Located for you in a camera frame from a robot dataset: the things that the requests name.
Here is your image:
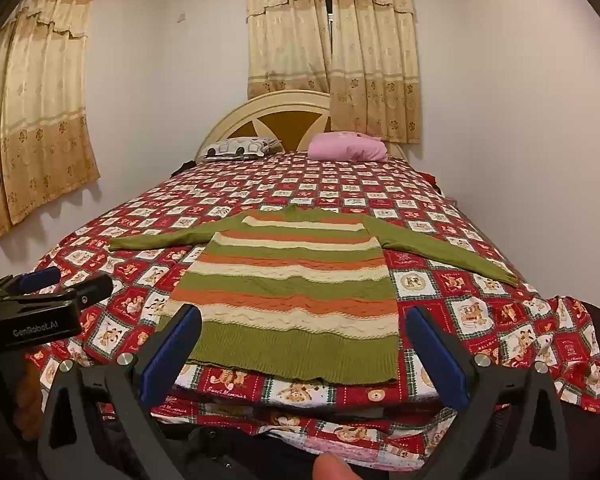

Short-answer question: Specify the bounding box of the person's right hand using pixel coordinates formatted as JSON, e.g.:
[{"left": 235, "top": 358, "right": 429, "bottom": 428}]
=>
[{"left": 312, "top": 454, "right": 363, "bottom": 480}]

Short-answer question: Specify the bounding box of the car print pillow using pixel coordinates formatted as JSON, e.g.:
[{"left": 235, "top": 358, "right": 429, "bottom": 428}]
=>
[{"left": 202, "top": 136, "right": 283, "bottom": 161}]

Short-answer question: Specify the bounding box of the beige floral curtain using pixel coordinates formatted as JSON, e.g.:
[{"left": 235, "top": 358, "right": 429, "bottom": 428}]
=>
[
  {"left": 328, "top": 0, "right": 423, "bottom": 145},
  {"left": 0, "top": 0, "right": 102, "bottom": 241},
  {"left": 245, "top": 0, "right": 333, "bottom": 101}
]

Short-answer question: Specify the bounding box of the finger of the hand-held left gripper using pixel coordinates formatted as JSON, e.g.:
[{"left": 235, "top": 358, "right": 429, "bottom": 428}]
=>
[
  {"left": 45, "top": 276, "right": 115, "bottom": 311},
  {"left": 0, "top": 266, "right": 62, "bottom": 306}
]

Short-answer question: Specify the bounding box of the green orange striped knit sweater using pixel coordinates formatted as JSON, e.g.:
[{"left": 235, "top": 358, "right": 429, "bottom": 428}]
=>
[{"left": 109, "top": 205, "right": 521, "bottom": 386}]

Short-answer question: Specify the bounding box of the pink pillow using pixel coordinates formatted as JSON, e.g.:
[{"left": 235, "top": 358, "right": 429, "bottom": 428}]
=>
[{"left": 307, "top": 131, "right": 390, "bottom": 163}]

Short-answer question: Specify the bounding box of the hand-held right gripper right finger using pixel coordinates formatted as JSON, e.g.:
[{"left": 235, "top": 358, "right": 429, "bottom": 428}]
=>
[{"left": 405, "top": 305, "right": 571, "bottom": 480}]

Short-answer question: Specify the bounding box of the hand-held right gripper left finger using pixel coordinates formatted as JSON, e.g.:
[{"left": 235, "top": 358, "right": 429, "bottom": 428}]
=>
[{"left": 37, "top": 304, "right": 203, "bottom": 480}]

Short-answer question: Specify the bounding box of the cream and brown headboard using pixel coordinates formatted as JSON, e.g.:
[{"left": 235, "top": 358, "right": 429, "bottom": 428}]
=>
[{"left": 194, "top": 90, "right": 411, "bottom": 163}]

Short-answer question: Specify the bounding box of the red checked printed blanket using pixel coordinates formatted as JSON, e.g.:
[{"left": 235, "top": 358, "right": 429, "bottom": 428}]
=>
[{"left": 25, "top": 150, "right": 600, "bottom": 466}]

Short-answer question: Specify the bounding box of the person's left hand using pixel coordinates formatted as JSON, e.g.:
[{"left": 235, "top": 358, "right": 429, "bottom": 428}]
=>
[{"left": 0, "top": 360, "right": 46, "bottom": 442}]

